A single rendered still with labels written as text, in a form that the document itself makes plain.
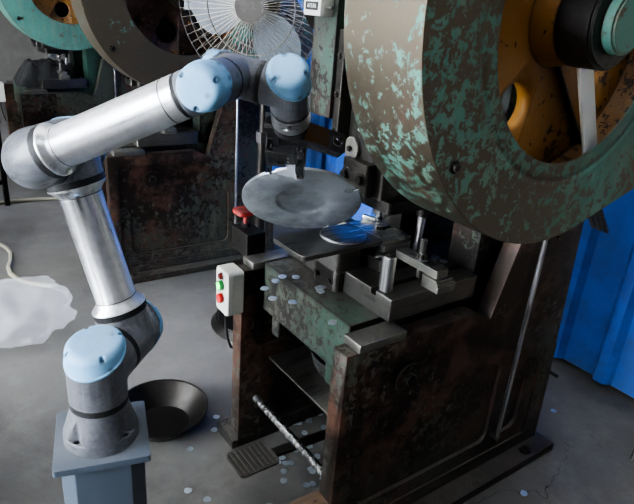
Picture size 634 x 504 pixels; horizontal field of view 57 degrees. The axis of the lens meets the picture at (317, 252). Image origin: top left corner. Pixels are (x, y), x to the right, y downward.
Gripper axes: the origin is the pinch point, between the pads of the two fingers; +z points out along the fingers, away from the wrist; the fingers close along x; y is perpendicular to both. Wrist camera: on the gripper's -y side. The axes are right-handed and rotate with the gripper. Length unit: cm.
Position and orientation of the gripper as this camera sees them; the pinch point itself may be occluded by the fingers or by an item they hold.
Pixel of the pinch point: (302, 174)
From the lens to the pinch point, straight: 131.5
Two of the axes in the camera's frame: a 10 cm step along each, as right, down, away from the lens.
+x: -0.9, 9.2, -3.7
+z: -0.2, 3.7, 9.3
